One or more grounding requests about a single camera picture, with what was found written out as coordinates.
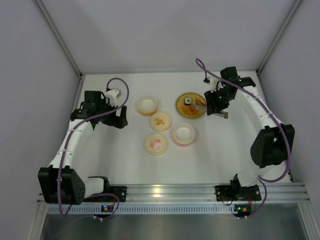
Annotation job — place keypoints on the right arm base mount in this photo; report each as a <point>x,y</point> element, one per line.
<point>235,192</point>

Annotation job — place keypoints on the sushi roll piece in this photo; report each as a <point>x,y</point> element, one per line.
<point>187,101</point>

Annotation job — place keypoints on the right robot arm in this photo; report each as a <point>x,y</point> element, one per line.
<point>271,151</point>

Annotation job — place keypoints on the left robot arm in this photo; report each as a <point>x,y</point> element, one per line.
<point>59,181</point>

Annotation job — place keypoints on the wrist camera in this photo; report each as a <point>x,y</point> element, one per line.
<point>212,82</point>
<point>113,95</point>

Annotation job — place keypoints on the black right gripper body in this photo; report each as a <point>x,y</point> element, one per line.
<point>213,103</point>

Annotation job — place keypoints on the cream lid pink handle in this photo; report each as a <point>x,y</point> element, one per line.
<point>155,144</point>

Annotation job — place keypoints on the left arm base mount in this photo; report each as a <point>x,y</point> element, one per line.
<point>120,191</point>

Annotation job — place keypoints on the aluminium front rail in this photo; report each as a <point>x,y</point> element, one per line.
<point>205,193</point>

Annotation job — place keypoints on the right aluminium frame post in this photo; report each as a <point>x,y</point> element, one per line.
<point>288,18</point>

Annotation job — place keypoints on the metal tongs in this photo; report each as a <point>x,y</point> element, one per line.
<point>202,106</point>

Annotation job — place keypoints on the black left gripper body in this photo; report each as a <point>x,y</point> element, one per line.
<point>118,116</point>

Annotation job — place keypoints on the round bamboo tray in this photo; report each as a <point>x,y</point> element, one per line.
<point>179,104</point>

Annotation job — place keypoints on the aluminium frame post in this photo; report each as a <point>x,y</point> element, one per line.
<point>288,18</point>
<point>57,35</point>

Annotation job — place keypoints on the cream lid orange handle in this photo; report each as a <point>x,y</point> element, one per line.
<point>160,121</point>

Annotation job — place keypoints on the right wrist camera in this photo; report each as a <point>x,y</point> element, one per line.
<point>212,82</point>

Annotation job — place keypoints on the fried food piece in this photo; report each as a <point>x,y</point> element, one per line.
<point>190,110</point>

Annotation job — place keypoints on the pink lunch bowl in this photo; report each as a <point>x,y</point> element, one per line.
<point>183,134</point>

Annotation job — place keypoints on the left aluminium frame post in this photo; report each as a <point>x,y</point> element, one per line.
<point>57,35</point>

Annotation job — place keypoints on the slotted cable duct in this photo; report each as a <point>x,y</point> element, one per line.
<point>151,209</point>

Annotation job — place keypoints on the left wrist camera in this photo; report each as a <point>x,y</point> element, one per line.
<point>113,95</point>

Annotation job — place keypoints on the orange lunch bowl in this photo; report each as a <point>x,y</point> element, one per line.
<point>147,105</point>

